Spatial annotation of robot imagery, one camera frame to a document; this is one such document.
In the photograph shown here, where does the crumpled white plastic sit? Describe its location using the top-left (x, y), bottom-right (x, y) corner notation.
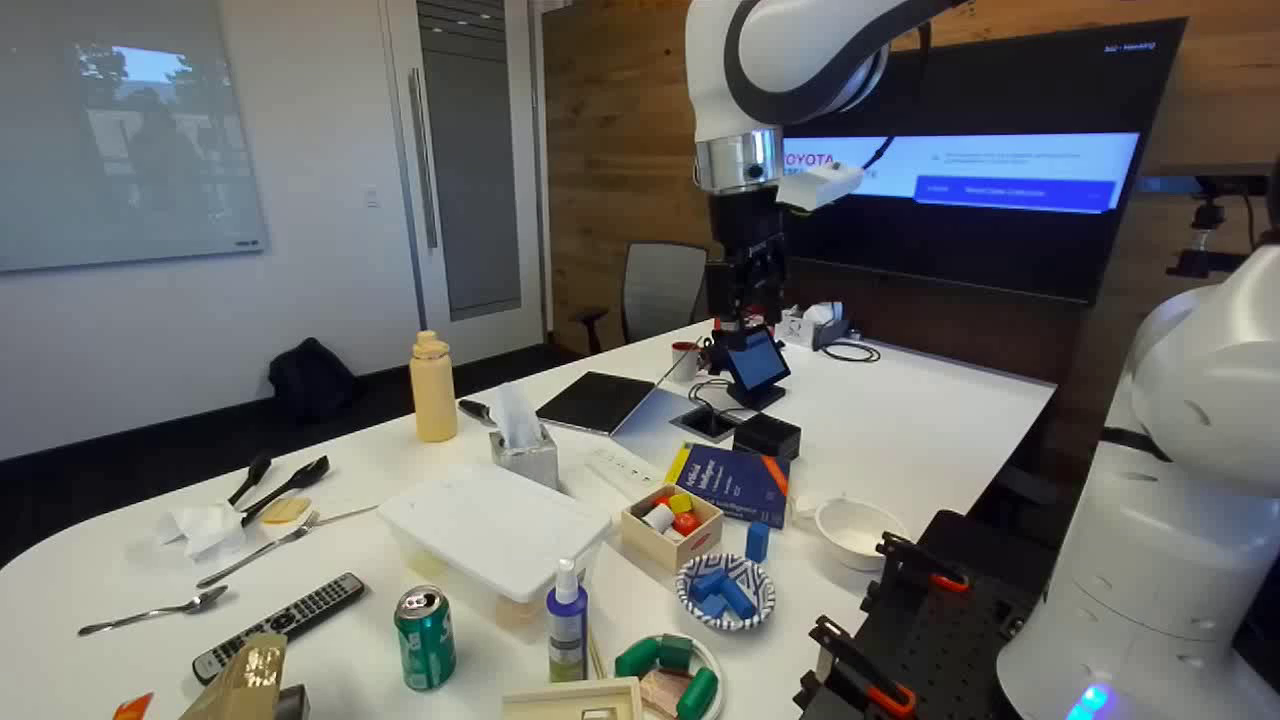
top-left (154, 500), bottom-right (246, 562)

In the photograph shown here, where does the large wall television screen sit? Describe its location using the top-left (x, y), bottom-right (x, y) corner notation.
top-left (777, 17), bottom-right (1190, 306)

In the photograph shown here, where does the black mounting board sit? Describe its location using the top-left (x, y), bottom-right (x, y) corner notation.
top-left (789, 506), bottom-right (1061, 720)

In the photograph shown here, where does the green soda can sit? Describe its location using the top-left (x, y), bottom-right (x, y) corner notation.
top-left (390, 585), bottom-right (460, 694)

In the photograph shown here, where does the white bowl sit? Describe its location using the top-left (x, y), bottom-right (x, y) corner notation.
top-left (812, 497), bottom-right (911, 576)

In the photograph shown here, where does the small touch screen on stand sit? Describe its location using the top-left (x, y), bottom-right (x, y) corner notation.
top-left (719, 327), bottom-right (794, 412)

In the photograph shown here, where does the silver long spoon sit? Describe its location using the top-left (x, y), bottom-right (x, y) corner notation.
top-left (192, 500), bottom-right (383, 592)

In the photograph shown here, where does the wall whiteboard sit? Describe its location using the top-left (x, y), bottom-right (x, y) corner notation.
top-left (0, 0), bottom-right (273, 280)

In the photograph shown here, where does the long metal door handle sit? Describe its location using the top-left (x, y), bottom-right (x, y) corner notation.
top-left (402, 63), bottom-right (441, 259)

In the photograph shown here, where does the black bag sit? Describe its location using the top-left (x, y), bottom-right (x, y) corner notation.
top-left (265, 332), bottom-right (364, 422)

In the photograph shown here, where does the large black plastic spoon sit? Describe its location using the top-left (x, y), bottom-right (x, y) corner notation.
top-left (237, 450), bottom-right (334, 529)

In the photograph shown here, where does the yellow sponge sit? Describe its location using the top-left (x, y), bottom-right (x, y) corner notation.
top-left (252, 493), bottom-right (321, 539)

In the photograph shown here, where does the black coiled cable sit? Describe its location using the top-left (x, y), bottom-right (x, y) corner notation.
top-left (819, 335), bottom-right (886, 366)

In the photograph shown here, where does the grey office chair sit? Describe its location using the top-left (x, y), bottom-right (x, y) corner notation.
top-left (576, 241), bottom-right (710, 357)

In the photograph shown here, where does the white plastic container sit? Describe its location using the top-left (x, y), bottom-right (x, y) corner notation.
top-left (375, 465), bottom-right (617, 633)

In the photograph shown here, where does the black clamp orange handle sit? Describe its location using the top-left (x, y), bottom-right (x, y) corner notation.
top-left (804, 612), bottom-right (925, 720)
top-left (870, 529), bottom-right (977, 598)

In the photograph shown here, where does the blue blocks pile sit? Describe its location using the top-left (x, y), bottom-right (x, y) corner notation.
top-left (682, 559), bottom-right (763, 624)

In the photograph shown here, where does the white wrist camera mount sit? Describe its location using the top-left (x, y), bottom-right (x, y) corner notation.
top-left (773, 151), bottom-right (869, 214)

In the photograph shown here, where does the white door with glass panel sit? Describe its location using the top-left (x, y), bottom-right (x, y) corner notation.
top-left (383, 0), bottom-right (546, 366)

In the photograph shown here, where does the white small desk device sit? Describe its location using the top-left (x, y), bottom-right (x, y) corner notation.
top-left (794, 297), bottom-right (858, 357)

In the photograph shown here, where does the small black plastic spoon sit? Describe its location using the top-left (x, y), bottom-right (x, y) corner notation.
top-left (222, 450), bottom-right (276, 513)

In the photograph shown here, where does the black remote control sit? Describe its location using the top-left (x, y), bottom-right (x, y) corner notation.
top-left (188, 567), bottom-right (372, 686)

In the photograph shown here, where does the clear sanitizer bottle blue label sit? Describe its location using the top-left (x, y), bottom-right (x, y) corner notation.
top-left (540, 557), bottom-right (593, 686)

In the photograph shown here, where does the golden shiny object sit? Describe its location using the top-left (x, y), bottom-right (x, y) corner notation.
top-left (177, 628), bottom-right (312, 720)

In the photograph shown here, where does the black tablet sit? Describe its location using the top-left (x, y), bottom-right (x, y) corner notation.
top-left (533, 366), bottom-right (661, 435)

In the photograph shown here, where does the grey tissue box holder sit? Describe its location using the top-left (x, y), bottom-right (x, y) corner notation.
top-left (482, 385), bottom-right (564, 493)

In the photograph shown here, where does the black camera on stand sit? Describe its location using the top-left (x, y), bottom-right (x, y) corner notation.
top-left (1130, 162), bottom-right (1280, 282)

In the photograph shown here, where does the white plate with green blocks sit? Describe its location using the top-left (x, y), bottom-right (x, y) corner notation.
top-left (609, 628), bottom-right (730, 720)

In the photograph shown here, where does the white square tray frame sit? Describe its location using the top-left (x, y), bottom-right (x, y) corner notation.
top-left (497, 671), bottom-right (647, 720)

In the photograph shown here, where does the yellow squeeze bottle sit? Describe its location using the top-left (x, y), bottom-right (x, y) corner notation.
top-left (402, 327), bottom-right (462, 448)

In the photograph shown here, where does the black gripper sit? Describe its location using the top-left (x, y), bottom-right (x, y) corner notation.
top-left (705, 184), bottom-right (791, 357)

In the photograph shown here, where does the wooden box with blocks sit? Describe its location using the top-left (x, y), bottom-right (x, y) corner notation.
top-left (613, 480), bottom-right (729, 578)

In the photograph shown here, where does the silver flat sheet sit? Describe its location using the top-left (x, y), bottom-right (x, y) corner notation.
top-left (609, 385), bottom-right (706, 469)

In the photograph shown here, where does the black box device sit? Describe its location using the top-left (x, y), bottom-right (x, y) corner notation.
top-left (730, 412), bottom-right (804, 469)

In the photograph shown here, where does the silver fork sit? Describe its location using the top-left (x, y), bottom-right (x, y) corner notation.
top-left (70, 585), bottom-right (237, 639)

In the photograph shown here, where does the dark blue book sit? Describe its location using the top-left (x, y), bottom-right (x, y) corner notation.
top-left (661, 441), bottom-right (794, 530)

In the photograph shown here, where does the blue upright block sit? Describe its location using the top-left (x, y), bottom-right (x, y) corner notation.
top-left (741, 517), bottom-right (777, 567)

